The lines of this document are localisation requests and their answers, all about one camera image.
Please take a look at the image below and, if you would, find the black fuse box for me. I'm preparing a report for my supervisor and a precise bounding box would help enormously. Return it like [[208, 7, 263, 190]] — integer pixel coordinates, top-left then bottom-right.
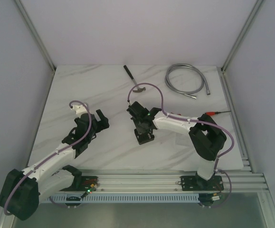
[[134, 129, 154, 145]]

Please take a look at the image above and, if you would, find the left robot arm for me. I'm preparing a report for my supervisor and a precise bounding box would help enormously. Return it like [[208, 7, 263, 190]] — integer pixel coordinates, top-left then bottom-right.
[[0, 109, 109, 220]]

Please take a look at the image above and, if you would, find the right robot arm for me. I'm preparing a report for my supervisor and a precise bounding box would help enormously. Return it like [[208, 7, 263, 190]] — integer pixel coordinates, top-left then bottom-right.
[[127, 102, 227, 190]]

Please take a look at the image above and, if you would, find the clear plastic fuse box cover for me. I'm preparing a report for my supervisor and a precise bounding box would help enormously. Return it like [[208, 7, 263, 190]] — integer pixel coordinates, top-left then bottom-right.
[[175, 134, 191, 146]]

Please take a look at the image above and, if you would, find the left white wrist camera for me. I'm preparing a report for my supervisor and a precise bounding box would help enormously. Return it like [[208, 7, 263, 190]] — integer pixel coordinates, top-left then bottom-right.
[[70, 104, 88, 117]]

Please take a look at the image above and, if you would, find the claw hammer black handle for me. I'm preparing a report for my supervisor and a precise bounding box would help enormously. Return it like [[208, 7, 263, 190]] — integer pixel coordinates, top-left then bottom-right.
[[123, 65, 146, 93]]

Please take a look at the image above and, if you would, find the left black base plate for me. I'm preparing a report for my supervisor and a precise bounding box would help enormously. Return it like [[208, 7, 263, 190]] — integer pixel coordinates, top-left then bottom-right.
[[73, 176, 98, 191]]

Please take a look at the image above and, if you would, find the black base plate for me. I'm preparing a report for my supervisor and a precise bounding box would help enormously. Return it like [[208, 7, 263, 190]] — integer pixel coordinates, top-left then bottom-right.
[[180, 174, 224, 191], [73, 176, 98, 191]]

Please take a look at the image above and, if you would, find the red handled screwdriver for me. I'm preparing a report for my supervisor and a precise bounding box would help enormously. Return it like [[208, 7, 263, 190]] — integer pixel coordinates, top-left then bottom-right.
[[205, 111, 230, 116]]

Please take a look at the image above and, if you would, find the silver flexible metal hose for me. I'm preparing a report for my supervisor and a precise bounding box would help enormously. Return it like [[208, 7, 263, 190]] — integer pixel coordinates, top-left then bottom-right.
[[164, 63, 211, 98]]

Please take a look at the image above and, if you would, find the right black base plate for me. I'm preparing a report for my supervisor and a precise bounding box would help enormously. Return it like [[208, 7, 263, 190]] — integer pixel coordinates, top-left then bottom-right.
[[180, 174, 224, 191]]

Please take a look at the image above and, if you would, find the grey slotted cable duct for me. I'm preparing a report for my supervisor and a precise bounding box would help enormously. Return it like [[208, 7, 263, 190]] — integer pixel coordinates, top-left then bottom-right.
[[37, 194, 223, 204]]

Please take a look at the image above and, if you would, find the aluminium mounting rail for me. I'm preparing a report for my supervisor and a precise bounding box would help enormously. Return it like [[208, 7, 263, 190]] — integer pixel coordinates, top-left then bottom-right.
[[82, 170, 268, 193]]

